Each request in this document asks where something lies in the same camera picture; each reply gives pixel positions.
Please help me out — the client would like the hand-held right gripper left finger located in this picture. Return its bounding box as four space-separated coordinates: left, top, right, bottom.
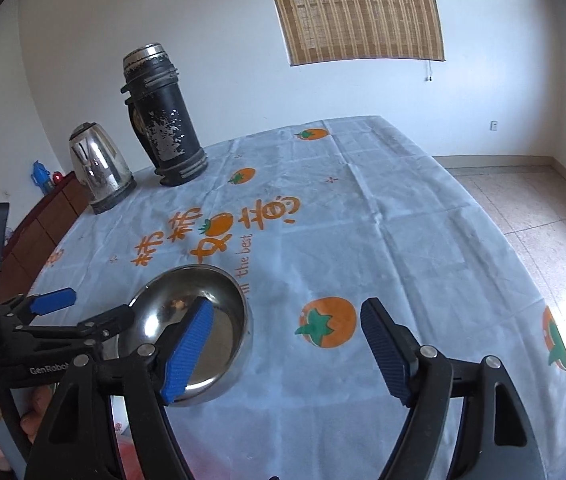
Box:
23 296 215 480

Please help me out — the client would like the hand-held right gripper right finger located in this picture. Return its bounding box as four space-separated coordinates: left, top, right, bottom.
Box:
360 297 551 480

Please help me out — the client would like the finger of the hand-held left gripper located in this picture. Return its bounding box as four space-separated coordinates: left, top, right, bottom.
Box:
0 287 77 328
13 304 136 346

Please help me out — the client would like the stainless steel bowl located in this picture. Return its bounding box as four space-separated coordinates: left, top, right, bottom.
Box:
113 264 254 407

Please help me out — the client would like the red plastic bowl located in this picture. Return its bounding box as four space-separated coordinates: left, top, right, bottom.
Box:
113 435 139 480

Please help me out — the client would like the brown wooden cabinet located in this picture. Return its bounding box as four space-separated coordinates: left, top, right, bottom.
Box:
0 170 91 293

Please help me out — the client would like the blue bottle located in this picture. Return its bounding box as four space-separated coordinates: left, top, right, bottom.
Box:
32 160 56 196

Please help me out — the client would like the orange fruit print tablecloth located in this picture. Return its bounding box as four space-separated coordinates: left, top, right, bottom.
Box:
0 115 566 480

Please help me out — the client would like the stainless steel electric kettle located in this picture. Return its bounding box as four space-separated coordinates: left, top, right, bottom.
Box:
68 122 137 216

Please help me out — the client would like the worn black thermos flask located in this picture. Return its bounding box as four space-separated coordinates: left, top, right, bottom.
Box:
120 44 209 188

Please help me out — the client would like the large bamboo window blind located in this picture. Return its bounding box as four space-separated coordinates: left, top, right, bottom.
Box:
262 0 446 67

